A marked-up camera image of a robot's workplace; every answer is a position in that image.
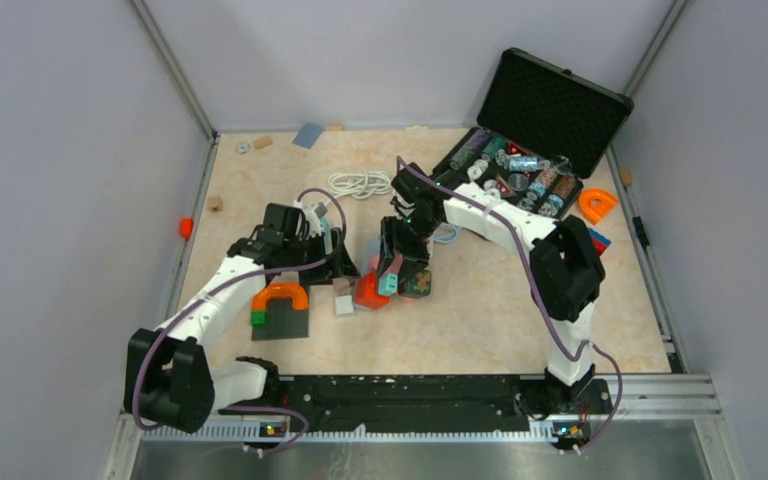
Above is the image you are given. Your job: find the red orange clip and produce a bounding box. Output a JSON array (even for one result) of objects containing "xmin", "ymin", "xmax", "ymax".
[{"xmin": 178, "ymin": 217, "xmax": 195, "ymax": 240}]

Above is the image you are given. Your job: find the grey blue card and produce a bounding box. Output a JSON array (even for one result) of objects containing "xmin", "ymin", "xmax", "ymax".
[{"xmin": 292, "ymin": 123, "xmax": 325, "ymax": 149}]

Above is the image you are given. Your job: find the green small brick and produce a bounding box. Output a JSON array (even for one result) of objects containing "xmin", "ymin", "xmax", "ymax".
[{"xmin": 249, "ymin": 311, "xmax": 268, "ymax": 327}]

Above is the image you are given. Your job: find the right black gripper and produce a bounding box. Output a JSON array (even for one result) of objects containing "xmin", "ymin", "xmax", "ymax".
[{"xmin": 377, "ymin": 211, "xmax": 441, "ymax": 285}]

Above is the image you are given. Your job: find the pink brown charger plug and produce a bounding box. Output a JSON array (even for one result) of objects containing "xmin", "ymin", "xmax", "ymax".
[{"xmin": 332, "ymin": 277, "xmax": 357, "ymax": 297}]

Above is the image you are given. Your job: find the small white charger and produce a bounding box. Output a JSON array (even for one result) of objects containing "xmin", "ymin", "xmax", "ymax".
[{"xmin": 333, "ymin": 295, "xmax": 355, "ymax": 317}]

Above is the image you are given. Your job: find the red cube socket adapter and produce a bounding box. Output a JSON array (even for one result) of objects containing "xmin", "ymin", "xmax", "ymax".
[{"xmin": 354, "ymin": 272, "xmax": 390, "ymax": 311}]

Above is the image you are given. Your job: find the wooden block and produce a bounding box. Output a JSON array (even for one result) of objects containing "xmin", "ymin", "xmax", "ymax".
[
  {"xmin": 252, "ymin": 136, "xmax": 273, "ymax": 150},
  {"xmin": 618, "ymin": 168, "xmax": 633, "ymax": 188},
  {"xmin": 206, "ymin": 195, "xmax": 224, "ymax": 212}
]

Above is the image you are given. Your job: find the red blue brick stack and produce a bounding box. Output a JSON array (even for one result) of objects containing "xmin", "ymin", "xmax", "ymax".
[{"xmin": 588, "ymin": 228, "xmax": 612, "ymax": 256}]

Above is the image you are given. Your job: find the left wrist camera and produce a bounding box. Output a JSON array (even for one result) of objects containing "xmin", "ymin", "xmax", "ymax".
[{"xmin": 302, "ymin": 202, "xmax": 328, "ymax": 235}]

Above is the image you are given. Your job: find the metal washer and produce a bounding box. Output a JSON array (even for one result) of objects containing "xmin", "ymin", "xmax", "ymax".
[{"xmin": 235, "ymin": 142, "xmax": 251, "ymax": 154}]

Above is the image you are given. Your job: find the white coiled cable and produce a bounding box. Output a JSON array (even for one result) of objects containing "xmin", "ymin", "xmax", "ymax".
[{"xmin": 327, "ymin": 170, "xmax": 395, "ymax": 201}]

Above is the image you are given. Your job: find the orange arch toy right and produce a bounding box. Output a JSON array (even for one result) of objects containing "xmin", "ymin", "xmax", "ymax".
[{"xmin": 578, "ymin": 188, "xmax": 619, "ymax": 225}]

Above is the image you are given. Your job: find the dark green cube adapter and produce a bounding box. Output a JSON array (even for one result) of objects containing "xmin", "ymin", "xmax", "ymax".
[{"xmin": 398, "ymin": 270, "xmax": 432, "ymax": 299}]

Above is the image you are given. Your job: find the wooden block top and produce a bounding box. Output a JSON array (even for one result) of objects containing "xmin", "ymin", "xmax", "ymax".
[{"xmin": 252, "ymin": 136, "xmax": 273, "ymax": 150}]

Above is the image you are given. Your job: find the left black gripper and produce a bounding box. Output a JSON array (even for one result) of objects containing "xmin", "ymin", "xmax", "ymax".
[{"xmin": 283, "ymin": 227, "xmax": 359, "ymax": 286}]

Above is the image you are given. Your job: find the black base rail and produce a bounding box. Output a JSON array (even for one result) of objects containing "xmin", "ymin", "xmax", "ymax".
[{"xmin": 245, "ymin": 374, "xmax": 613, "ymax": 434}]

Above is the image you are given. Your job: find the wooden block right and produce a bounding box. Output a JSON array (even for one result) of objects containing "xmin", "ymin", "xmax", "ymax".
[{"xmin": 618, "ymin": 168, "xmax": 633, "ymax": 188}]

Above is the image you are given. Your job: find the orange arch block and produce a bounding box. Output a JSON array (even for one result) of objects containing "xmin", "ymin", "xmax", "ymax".
[{"xmin": 251, "ymin": 282, "xmax": 309, "ymax": 312}]

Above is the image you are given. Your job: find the teal small plug adapter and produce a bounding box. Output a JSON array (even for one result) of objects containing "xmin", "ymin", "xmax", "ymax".
[{"xmin": 377, "ymin": 272, "xmax": 399, "ymax": 297}]

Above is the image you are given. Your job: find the teal power strip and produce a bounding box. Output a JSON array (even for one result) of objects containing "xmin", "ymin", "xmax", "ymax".
[{"xmin": 320, "ymin": 217, "xmax": 333, "ymax": 255}]

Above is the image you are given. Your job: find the wooden block left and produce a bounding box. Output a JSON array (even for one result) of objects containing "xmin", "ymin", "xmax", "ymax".
[{"xmin": 206, "ymin": 195, "xmax": 224, "ymax": 212}]

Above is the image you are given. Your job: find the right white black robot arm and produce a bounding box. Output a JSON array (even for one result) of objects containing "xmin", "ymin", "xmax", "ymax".
[{"xmin": 376, "ymin": 159, "xmax": 606, "ymax": 412}]

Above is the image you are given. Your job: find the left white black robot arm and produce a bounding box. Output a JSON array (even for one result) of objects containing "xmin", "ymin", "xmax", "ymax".
[{"xmin": 123, "ymin": 203, "xmax": 347, "ymax": 433}]

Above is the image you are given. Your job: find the dark grey building baseplate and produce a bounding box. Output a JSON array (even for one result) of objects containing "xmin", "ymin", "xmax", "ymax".
[{"xmin": 251, "ymin": 300, "xmax": 309, "ymax": 342}]

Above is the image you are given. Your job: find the black open case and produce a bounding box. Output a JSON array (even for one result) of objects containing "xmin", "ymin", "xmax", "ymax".
[{"xmin": 432, "ymin": 48, "xmax": 634, "ymax": 218}]

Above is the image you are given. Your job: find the pink triangular power strip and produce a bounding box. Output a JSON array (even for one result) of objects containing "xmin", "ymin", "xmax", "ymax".
[{"xmin": 367, "ymin": 254, "xmax": 416, "ymax": 303}]

